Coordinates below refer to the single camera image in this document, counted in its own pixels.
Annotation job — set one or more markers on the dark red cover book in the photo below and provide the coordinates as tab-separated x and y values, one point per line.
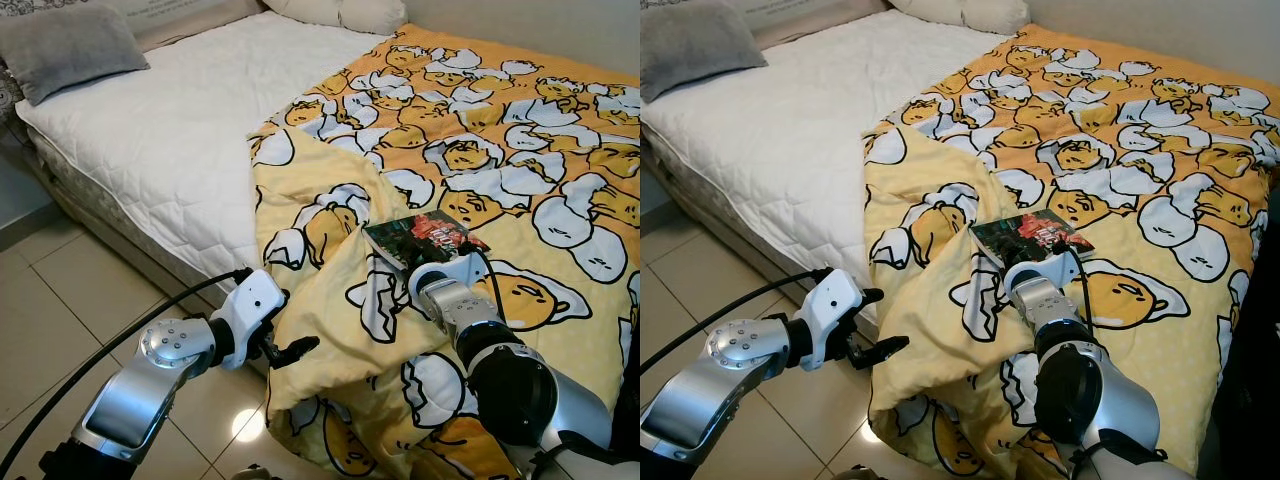
1030	235
425	235

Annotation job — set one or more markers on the white quilted mattress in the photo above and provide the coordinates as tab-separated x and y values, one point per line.
180	130
790	130

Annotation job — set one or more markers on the grey bed base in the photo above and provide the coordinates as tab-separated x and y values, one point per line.
120	238
740	255

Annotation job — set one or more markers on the small cream bolster pillow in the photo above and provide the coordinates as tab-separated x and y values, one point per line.
375	15
995	15

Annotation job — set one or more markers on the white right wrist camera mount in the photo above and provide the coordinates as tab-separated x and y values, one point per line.
432	282
1025	278

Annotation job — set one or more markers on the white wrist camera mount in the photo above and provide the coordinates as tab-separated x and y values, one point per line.
1025	278
432	282
830	305
248	305

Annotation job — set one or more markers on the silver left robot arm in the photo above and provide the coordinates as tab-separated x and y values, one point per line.
130	390
710	385

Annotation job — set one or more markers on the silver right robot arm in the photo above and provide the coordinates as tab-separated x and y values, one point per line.
1085	385
520	385

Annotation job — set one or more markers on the grey plush pillow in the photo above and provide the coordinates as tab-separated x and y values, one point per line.
65	50
695	45

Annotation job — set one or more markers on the yellow cartoon egg blanket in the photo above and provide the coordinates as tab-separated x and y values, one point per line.
1130	140
520	150

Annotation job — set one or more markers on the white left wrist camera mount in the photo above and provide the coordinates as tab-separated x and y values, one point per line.
248	305
830	305

